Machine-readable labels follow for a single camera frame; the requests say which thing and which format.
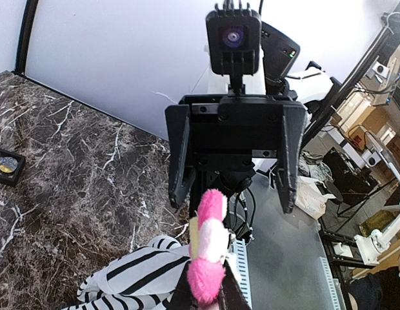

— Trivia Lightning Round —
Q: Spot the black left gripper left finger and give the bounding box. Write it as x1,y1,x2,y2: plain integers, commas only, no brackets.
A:
167,262,199,310

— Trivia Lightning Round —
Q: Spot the black left frame post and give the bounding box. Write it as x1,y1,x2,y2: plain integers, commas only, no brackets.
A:
14,0,39,75

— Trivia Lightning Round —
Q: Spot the round yellow grey brooch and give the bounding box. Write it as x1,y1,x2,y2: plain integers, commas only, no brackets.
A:
0,156,18,174

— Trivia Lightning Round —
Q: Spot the pink flower brooch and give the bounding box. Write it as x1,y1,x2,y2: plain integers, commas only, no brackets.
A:
187,189,229,305

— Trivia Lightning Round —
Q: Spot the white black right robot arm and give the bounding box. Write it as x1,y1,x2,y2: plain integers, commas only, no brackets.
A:
165,22,339,213

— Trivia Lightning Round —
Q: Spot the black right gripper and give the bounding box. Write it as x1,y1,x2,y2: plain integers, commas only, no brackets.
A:
165,95,306,214

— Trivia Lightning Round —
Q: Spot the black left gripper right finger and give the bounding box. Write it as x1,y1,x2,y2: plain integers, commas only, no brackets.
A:
217,261,252,310

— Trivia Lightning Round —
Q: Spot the black display box right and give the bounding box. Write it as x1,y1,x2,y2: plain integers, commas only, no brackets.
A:
0,149,26,187

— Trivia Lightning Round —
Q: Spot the white slotted cable duct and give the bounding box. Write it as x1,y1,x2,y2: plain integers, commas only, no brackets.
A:
232,241,345,309

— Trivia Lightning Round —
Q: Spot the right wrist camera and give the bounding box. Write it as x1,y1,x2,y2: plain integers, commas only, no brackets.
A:
205,1,262,96

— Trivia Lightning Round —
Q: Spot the black white striped garment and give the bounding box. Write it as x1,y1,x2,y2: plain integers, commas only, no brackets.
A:
59,234,239,310

